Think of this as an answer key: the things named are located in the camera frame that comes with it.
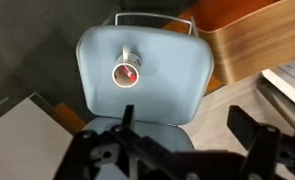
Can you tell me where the white ceramic mug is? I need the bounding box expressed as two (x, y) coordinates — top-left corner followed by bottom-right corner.
(111, 45), (143, 90)

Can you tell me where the curved plywood furniture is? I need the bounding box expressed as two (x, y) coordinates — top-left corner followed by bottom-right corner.
(178, 0), (295, 85)

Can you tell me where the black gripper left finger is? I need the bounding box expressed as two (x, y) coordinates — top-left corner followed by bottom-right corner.
(121, 104), (135, 133)

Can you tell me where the light blue cushioned chair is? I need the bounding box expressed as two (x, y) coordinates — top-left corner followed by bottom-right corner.
(76, 12), (215, 180)

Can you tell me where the red marker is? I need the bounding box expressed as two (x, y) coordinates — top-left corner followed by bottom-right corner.
(120, 65), (137, 81)

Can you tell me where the grey kitchen island counter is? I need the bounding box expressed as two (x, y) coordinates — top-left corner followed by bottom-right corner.
(0, 92), (75, 180)

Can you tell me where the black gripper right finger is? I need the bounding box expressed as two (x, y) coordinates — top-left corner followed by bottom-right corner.
(226, 105), (265, 152)

